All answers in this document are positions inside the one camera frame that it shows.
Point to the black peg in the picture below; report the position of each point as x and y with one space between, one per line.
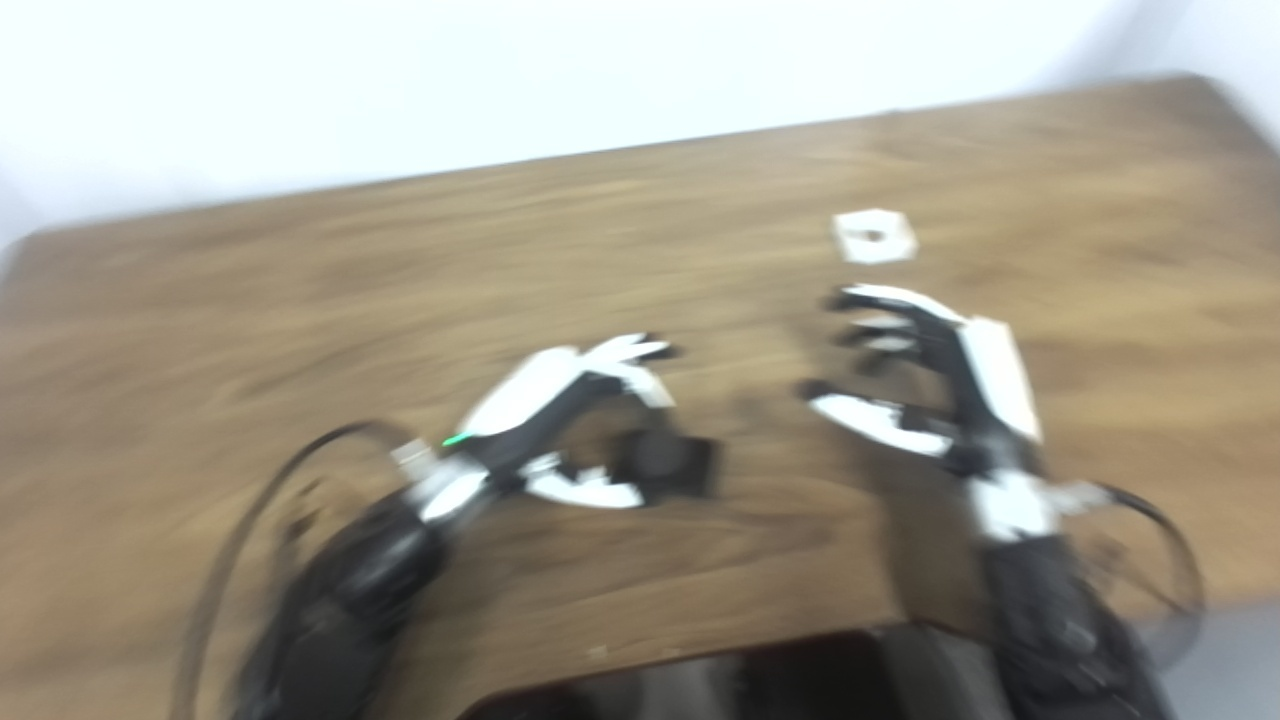
665 462

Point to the white square piece with hole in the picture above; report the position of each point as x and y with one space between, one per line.
895 248

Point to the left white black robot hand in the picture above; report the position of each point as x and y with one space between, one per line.
530 395

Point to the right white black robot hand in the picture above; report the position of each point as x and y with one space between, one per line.
990 380

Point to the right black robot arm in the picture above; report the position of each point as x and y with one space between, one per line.
1050 620

